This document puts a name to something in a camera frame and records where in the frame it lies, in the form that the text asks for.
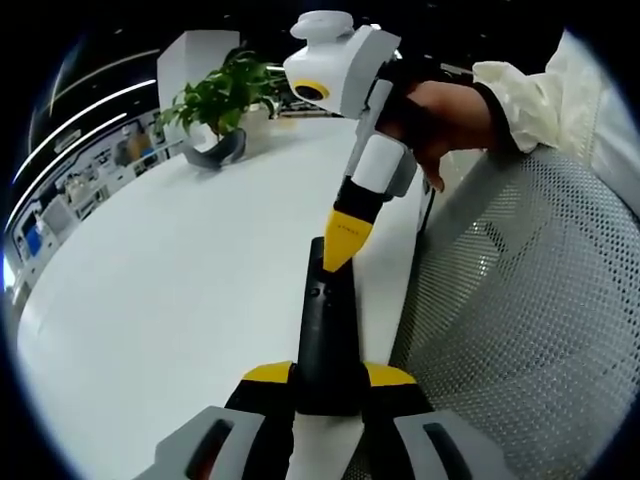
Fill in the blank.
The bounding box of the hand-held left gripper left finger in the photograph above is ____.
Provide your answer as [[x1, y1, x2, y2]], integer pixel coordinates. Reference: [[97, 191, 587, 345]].
[[132, 360, 301, 480]]

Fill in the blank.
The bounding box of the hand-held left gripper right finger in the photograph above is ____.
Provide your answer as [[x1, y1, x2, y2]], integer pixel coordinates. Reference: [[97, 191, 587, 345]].
[[344, 360, 509, 480]]

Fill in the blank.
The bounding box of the black remote control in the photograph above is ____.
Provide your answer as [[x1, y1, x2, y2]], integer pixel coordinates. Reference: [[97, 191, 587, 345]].
[[294, 237, 364, 417]]

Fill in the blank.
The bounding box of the person's right hand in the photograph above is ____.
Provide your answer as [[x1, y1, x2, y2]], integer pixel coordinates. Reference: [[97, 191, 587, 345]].
[[383, 79, 500, 194]]

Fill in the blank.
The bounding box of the green potted plant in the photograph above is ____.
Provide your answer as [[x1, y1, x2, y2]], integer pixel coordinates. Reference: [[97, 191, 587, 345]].
[[157, 47, 289, 149]]

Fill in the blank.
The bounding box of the grey mesh office chair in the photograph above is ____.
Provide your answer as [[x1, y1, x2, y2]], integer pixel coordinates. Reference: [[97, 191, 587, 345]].
[[344, 147, 640, 480]]

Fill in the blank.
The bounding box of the long ceiling light strip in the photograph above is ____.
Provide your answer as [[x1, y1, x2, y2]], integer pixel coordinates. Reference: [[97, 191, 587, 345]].
[[47, 78, 157, 126], [24, 112, 130, 169]]

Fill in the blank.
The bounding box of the blue box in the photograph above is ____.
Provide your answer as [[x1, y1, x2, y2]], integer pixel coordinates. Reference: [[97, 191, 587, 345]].
[[22, 219, 44, 257]]

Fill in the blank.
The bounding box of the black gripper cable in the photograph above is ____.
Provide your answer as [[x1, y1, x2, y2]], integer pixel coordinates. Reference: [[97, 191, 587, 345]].
[[418, 179, 437, 236]]

